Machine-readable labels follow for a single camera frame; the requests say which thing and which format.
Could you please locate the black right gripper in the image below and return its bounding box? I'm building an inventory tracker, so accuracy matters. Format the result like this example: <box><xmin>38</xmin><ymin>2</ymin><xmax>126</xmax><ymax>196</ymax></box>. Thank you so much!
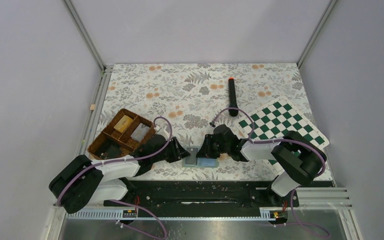
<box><xmin>196</xmin><ymin>134</ymin><xmax>230</xmax><ymax>159</ymax></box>

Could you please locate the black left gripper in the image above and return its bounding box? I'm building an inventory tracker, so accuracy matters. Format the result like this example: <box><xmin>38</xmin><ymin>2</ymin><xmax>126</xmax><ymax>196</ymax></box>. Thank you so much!
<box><xmin>152</xmin><ymin>136</ymin><xmax>190</xmax><ymax>163</ymax></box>

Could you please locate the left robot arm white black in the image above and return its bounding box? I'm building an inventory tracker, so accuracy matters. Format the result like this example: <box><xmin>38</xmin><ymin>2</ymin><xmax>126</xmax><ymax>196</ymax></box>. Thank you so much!
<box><xmin>48</xmin><ymin>134</ymin><xmax>191</xmax><ymax>214</ymax></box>

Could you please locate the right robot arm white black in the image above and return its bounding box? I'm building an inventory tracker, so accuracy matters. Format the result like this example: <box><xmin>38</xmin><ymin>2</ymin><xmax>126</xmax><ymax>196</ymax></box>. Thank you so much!
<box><xmin>195</xmin><ymin>124</ymin><xmax>327</xmax><ymax>206</ymax></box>

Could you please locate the white card in basket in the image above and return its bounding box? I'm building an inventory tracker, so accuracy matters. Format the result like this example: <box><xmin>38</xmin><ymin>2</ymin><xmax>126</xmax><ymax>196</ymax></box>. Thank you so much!
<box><xmin>130</xmin><ymin>123</ymin><xmax>150</xmax><ymax>142</ymax></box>

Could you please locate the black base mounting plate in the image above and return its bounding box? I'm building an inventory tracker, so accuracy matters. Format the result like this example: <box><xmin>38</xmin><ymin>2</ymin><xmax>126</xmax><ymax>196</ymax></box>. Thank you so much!
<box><xmin>121</xmin><ymin>178</ymin><xmax>300</xmax><ymax>212</ymax></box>

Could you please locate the black microphone orange tip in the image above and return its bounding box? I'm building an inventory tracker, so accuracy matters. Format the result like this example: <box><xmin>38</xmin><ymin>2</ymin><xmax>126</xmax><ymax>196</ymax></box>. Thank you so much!
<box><xmin>228</xmin><ymin>77</ymin><xmax>239</xmax><ymax>117</ymax></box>

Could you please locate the floral patterned table mat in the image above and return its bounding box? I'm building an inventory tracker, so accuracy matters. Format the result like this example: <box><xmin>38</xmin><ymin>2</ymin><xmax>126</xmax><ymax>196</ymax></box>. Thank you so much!
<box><xmin>85</xmin><ymin>62</ymin><xmax>333</xmax><ymax>182</ymax></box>

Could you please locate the brown wicker basket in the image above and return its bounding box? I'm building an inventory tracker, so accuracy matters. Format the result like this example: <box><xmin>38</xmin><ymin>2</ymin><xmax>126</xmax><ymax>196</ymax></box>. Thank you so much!
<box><xmin>87</xmin><ymin>108</ymin><xmax>156</xmax><ymax>160</ymax></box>

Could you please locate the yellow block in basket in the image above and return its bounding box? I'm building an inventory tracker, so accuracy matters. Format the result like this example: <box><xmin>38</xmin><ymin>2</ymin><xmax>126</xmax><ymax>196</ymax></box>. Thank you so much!
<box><xmin>113</xmin><ymin>115</ymin><xmax>134</xmax><ymax>133</ymax></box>

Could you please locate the green white chessboard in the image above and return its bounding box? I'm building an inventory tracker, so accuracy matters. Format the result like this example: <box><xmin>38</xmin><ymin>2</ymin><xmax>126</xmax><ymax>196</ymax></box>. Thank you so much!
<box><xmin>233</xmin><ymin>96</ymin><xmax>331</xmax><ymax>175</ymax></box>

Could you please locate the aluminium cable duct rail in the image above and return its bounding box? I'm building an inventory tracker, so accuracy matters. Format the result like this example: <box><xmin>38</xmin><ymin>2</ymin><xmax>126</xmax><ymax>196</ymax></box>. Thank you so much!
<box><xmin>66</xmin><ymin>207</ymin><xmax>276</xmax><ymax>221</ymax></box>

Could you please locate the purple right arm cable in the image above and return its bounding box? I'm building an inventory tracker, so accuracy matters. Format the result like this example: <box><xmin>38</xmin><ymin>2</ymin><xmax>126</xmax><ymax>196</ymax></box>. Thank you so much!
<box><xmin>209</xmin><ymin>107</ymin><xmax>327</xmax><ymax>180</ymax></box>

